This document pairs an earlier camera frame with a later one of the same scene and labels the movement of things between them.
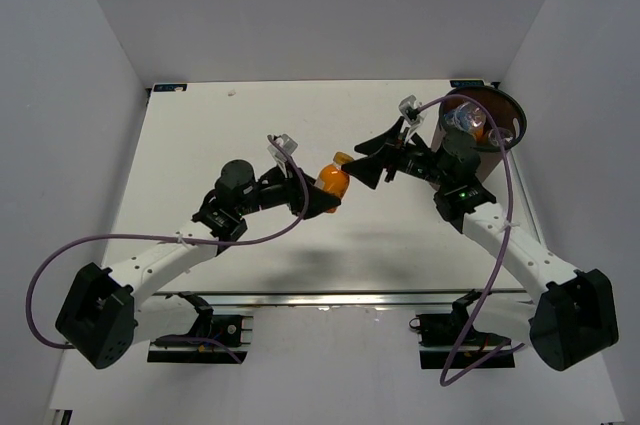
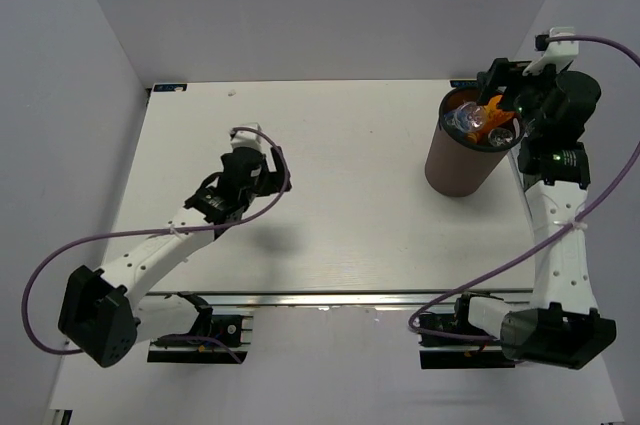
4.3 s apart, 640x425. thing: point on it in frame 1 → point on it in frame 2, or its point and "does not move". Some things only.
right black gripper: x=369 y=169 → x=496 y=76
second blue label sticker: x=467 y=83 does not move
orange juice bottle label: x=332 y=177 → x=495 y=115
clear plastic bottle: x=505 y=135 does not move
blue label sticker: x=169 y=87 does not move
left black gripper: x=292 y=184 → x=275 y=181
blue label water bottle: x=468 y=116 does not move
